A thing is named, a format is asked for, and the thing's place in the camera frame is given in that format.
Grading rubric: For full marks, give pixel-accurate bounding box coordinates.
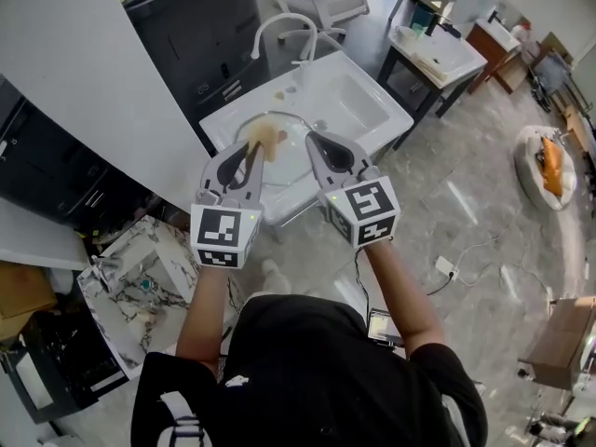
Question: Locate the orange cushion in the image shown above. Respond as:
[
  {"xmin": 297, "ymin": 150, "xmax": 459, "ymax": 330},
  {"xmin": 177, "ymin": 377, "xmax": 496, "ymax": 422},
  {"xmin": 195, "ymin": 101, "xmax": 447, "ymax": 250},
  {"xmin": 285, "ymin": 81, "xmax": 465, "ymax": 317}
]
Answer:
[{"xmin": 539, "ymin": 136, "xmax": 565, "ymax": 195}]

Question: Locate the person's black shirt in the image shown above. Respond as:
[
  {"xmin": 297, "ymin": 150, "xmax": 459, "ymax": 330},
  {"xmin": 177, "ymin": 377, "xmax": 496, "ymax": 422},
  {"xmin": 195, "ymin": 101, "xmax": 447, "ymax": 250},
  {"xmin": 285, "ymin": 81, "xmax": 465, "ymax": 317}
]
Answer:
[{"xmin": 131, "ymin": 294, "xmax": 490, "ymax": 447}]

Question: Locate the tall black cabinet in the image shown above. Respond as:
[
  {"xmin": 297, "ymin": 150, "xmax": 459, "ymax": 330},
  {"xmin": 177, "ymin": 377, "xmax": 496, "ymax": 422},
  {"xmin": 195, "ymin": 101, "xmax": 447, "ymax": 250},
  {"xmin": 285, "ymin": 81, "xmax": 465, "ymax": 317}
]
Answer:
[{"xmin": 124, "ymin": 0, "xmax": 272, "ymax": 128}]

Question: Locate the brown cardboard box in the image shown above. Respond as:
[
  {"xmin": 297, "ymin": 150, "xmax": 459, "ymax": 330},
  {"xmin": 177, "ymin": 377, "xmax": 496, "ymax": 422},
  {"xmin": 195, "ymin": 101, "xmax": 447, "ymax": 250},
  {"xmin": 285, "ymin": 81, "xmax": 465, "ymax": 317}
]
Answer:
[{"xmin": 0, "ymin": 262, "xmax": 59, "ymax": 331}]

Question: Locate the small black screen device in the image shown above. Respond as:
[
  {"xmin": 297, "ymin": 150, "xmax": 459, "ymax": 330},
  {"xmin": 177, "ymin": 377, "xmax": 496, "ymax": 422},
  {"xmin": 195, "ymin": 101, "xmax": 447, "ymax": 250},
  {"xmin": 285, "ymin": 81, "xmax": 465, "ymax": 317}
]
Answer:
[{"xmin": 366, "ymin": 307, "xmax": 404, "ymax": 347}]

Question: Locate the low black drawer cabinet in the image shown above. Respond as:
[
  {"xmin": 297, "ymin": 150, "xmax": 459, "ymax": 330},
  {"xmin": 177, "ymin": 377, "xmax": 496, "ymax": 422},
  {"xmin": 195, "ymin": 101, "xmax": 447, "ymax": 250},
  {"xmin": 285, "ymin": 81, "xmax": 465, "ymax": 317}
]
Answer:
[{"xmin": 0, "ymin": 75, "xmax": 157, "ymax": 232}]

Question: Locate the person's white shoe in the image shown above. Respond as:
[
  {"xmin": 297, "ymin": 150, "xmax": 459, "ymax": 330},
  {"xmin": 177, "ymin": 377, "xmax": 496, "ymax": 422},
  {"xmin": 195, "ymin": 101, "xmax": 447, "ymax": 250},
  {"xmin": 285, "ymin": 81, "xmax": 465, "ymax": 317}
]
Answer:
[{"xmin": 260, "ymin": 258, "xmax": 292, "ymax": 293}]

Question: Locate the beige sponge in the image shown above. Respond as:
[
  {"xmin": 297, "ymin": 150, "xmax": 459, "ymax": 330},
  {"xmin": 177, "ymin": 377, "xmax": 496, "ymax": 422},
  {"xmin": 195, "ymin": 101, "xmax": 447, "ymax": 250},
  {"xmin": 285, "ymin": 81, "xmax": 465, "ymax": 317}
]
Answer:
[{"xmin": 246, "ymin": 119, "xmax": 281, "ymax": 163}]

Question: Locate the white sink on black stand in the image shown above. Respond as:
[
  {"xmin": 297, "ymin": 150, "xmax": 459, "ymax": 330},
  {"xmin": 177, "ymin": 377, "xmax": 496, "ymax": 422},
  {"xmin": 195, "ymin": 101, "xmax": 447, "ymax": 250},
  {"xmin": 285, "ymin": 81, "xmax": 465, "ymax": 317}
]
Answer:
[{"xmin": 375, "ymin": 20, "xmax": 489, "ymax": 121}]

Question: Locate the glass pot lid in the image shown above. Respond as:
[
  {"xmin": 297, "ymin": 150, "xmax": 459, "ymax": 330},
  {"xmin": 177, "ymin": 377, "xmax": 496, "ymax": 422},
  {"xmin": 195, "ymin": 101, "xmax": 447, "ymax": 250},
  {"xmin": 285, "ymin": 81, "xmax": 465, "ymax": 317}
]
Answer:
[{"xmin": 230, "ymin": 111, "xmax": 328, "ymax": 188}]

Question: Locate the white curved faucet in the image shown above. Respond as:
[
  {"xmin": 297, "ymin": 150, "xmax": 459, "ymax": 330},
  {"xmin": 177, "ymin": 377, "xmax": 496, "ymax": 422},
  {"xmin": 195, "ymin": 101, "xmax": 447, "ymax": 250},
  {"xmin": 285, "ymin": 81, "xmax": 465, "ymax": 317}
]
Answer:
[{"xmin": 251, "ymin": 12, "xmax": 320, "ymax": 72}]

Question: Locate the person's right forearm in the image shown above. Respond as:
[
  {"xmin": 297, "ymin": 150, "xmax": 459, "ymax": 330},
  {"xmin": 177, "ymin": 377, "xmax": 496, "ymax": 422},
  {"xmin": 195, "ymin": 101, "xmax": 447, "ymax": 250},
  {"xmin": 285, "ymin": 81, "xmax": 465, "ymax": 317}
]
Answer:
[{"xmin": 361, "ymin": 238, "xmax": 449, "ymax": 359}]

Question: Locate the marble pattern vanity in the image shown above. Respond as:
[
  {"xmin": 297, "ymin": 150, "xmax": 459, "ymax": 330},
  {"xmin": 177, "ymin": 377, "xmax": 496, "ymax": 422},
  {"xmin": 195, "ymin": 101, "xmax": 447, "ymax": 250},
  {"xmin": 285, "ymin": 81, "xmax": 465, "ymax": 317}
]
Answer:
[{"xmin": 75, "ymin": 215, "xmax": 207, "ymax": 382}]

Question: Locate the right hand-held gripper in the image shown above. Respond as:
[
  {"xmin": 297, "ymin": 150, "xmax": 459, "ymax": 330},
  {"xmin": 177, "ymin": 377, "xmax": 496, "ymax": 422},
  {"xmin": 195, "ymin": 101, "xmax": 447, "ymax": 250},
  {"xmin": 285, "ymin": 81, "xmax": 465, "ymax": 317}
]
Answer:
[{"xmin": 304, "ymin": 130, "xmax": 402, "ymax": 251}]

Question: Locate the teal cup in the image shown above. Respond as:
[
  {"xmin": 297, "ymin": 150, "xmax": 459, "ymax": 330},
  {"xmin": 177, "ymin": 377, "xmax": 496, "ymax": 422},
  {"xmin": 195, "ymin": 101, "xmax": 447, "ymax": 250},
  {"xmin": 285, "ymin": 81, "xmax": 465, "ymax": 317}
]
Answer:
[{"xmin": 411, "ymin": 6, "xmax": 433, "ymax": 34}]

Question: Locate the wooden vanity with white basin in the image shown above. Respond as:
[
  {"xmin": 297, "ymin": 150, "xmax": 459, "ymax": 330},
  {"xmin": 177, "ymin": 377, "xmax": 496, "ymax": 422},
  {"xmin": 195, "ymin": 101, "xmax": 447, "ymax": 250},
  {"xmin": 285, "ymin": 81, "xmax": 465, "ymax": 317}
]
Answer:
[{"xmin": 465, "ymin": 16, "xmax": 523, "ymax": 95}]

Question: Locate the white ceramic sink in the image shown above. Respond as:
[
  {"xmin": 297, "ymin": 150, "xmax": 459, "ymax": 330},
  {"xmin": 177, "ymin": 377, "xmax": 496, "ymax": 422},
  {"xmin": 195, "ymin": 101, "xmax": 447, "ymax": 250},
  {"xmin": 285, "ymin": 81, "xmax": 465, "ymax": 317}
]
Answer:
[{"xmin": 198, "ymin": 50, "xmax": 416, "ymax": 232}]

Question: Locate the white power cable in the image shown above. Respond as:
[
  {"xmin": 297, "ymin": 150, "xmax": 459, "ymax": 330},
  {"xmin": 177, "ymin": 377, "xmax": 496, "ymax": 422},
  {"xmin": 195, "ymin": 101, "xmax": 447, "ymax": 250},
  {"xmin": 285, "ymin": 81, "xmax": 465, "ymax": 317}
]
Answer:
[{"xmin": 457, "ymin": 211, "xmax": 521, "ymax": 277}]

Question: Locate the white pet bed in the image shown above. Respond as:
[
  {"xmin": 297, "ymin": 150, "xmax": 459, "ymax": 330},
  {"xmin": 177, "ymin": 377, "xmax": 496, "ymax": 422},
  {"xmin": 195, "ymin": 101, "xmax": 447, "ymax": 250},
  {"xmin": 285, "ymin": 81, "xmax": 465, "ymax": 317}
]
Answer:
[{"xmin": 513, "ymin": 124, "xmax": 579, "ymax": 212}]

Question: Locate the white chest strap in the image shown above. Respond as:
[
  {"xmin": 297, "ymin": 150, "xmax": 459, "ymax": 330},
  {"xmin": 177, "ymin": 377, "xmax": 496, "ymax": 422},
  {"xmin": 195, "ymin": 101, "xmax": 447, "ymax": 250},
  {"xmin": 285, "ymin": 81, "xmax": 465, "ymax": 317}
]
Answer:
[{"xmin": 156, "ymin": 387, "xmax": 207, "ymax": 447}]

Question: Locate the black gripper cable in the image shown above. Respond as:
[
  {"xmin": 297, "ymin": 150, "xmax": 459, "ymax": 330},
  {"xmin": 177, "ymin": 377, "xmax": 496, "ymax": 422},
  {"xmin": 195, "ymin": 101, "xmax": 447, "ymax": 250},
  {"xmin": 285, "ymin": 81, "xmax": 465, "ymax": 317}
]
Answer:
[{"xmin": 352, "ymin": 244, "xmax": 374, "ymax": 312}]

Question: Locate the white power strip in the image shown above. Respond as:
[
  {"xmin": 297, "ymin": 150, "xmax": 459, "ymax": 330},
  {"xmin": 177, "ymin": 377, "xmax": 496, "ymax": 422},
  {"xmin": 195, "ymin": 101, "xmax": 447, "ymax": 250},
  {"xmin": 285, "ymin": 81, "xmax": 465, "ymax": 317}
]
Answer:
[{"xmin": 434, "ymin": 254, "xmax": 463, "ymax": 281}]

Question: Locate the person's left forearm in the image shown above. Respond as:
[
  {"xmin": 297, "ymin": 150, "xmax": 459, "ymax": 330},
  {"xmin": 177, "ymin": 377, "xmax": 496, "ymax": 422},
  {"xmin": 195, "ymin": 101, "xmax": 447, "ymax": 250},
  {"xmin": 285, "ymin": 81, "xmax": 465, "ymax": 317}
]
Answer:
[{"xmin": 174, "ymin": 262, "xmax": 244, "ymax": 368}]

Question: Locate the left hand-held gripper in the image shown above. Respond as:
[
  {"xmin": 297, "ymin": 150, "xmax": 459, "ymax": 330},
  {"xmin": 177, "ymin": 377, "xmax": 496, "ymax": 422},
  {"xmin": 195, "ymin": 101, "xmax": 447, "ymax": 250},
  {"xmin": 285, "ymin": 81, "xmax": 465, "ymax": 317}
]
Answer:
[{"xmin": 190, "ymin": 140, "xmax": 268, "ymax": 270}]

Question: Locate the black faucet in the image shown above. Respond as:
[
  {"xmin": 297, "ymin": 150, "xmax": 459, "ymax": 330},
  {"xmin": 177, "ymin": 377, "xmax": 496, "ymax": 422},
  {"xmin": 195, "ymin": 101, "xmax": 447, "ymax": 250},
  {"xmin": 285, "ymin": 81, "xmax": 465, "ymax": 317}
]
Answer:
[{"xmin": 422, "ymin": 9, "xmax": 462, "ymax": 39}]

